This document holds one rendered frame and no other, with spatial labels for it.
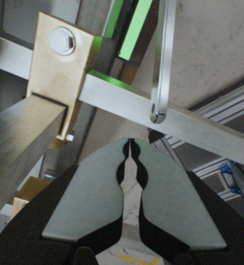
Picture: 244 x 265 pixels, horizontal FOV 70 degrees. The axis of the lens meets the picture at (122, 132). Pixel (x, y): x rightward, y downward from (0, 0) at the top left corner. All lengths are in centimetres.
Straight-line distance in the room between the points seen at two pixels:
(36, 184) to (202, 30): 100
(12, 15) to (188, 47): 83
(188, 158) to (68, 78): 94
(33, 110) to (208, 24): 102
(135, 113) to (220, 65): 98
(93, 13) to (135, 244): 40
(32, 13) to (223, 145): 41
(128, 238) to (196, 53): 94
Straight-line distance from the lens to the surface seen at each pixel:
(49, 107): 18
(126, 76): 96
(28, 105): 18
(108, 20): 23
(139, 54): 33
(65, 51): 18
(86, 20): 34
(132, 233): 38
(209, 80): 114
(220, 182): 125
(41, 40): 19
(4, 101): 53
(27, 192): 33
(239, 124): 106
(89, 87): 19
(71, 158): 43
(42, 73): 19
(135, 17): 33
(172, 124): 21
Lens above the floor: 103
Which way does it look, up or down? 62 degrees down
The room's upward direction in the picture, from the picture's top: 175 degrees counter-clockwise
